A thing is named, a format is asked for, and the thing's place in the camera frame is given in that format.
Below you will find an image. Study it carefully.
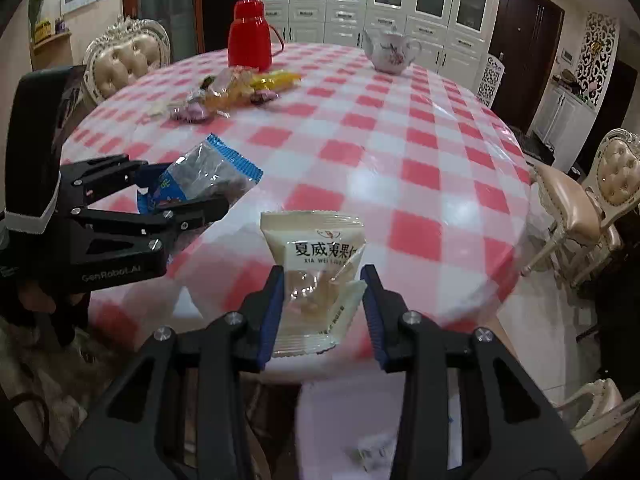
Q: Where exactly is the white lattice chair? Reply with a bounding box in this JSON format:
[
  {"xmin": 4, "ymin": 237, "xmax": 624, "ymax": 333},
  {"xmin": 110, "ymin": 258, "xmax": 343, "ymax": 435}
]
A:
[{"xmin": 476, "ymin": 54, "xmax": 507, "ymax": 109}]

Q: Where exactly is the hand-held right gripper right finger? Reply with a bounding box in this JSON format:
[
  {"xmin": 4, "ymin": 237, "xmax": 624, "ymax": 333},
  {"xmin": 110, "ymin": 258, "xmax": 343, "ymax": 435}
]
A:
[{"xmin": 360, "ymin": 264, "xmax": 588, "ymax": 480}]

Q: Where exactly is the yellow snack packet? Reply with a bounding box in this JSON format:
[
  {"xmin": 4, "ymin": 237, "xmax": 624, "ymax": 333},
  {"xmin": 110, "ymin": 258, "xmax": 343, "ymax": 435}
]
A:
[{"xmin": 248, "ymin": 71, "xmax": 302, "ymax": 95}]

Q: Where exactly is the white lattice screen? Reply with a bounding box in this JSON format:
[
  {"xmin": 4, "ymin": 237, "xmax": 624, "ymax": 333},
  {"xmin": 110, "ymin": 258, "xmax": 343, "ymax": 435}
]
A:
[{"xmin": 575, "ymin": 10, "xmax": 621, "ymax": 108}]

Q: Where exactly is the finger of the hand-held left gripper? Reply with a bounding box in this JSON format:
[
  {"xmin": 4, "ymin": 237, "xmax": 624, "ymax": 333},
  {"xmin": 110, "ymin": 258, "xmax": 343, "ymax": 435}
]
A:
[
  {"xmin": 69, "ymin": 195, "xmax": 232, "ymax": 267},
  {"xmin": 56, "ymin": 154, "xmax": 167, "ymax": 212}
]

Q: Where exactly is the wooden side cabinet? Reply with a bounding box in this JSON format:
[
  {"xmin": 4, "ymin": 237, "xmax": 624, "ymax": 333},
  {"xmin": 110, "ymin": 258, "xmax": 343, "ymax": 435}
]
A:
[{"xmin": 30, "ymin": 32, "xmax": 73, "ymax": 72}]

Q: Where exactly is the white floral teapot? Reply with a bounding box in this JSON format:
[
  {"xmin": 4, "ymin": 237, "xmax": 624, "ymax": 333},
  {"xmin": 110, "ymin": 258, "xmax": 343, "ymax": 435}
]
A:
[{"xmin": 361, "ymin": 26, "xmax": 423, "ymax": 74}]

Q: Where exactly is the cream snack packet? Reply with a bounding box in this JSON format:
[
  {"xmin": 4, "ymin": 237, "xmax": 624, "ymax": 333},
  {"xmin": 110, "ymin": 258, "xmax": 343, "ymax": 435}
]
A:
[{"xmin": 260, "ymin": 210, "xmax": 368, "ymax": 358}]

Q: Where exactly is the wall switch panel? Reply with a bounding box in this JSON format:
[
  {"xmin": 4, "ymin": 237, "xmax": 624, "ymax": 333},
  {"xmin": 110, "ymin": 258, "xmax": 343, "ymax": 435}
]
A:
[{"xmin": 60, "ymin": 0, "xmax": 108, "ymax": 16}]

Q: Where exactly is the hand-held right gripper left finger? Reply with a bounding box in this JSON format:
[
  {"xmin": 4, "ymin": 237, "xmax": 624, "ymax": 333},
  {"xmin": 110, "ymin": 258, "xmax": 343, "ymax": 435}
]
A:
[{"xmin": 60, "ymin": 264, "xmax": 286, "ymax": 480}]

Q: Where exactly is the cream tufted chair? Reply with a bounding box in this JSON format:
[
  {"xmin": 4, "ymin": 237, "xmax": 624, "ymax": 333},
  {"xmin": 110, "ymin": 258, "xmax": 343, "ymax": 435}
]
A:
[{"xmin": 82, "ymin": 16, "xmax": 172, "ymax": 106}]

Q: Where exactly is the white glass-door cabinet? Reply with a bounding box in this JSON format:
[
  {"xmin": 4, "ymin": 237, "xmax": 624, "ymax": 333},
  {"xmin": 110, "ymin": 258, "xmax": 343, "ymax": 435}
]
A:
[{"xmin": 256, "ymin": 0, "xmax": 503, "ymax": 77}]

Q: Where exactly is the beige cushioned chair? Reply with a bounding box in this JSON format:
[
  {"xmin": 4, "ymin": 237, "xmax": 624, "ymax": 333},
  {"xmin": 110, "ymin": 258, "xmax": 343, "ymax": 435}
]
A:
[{"xmin": 525, "ymin": 129, "xmax": 640, "ymax": 291}]

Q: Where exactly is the white sideboard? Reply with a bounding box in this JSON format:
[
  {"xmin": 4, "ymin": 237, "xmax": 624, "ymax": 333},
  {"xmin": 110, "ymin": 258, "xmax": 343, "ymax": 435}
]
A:
[{"xmin": 530, "ymin": 77, "xmax": 598, "ymax": 171}]

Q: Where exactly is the blue clear snack packet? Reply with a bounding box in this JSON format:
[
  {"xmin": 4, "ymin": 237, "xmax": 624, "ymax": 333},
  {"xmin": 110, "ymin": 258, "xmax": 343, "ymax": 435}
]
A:
[{"xmin": 136, "ymin": 133, "xmax": 264, "ymax": 216}]

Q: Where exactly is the glass sliding door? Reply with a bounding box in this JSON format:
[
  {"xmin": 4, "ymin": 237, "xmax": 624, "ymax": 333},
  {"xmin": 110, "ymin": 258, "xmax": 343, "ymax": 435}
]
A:
[{"xmin": 122, "ymin": 0, "xmax": 256, "ymax": 66}]

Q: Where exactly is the person's left hand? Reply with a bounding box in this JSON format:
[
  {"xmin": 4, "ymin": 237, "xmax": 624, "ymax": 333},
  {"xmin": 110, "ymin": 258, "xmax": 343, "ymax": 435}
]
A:
[{"xmin": 0, "ymin": 280, "xmax": 92, "ymax": 348}]

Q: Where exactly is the dark wooden door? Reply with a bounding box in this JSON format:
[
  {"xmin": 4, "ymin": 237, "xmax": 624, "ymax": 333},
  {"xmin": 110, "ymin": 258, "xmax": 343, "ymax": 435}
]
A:
[{"xmin": 492, "ymin": 0, "xmax": 566, "ymax": 131}]

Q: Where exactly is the red thermos jug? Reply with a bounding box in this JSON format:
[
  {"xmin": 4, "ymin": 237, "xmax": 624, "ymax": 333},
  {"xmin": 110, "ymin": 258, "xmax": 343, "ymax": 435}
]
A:
[{"xmin": 228, "ymin": 0, "xmax": 286, "ymax": 72}]

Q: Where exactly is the white carved chair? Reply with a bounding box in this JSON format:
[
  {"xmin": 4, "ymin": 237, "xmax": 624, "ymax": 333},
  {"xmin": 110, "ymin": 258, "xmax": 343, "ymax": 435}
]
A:
[{"xmin": 557, "ymin": 377, "xmax": 640, "ymax": 446}]

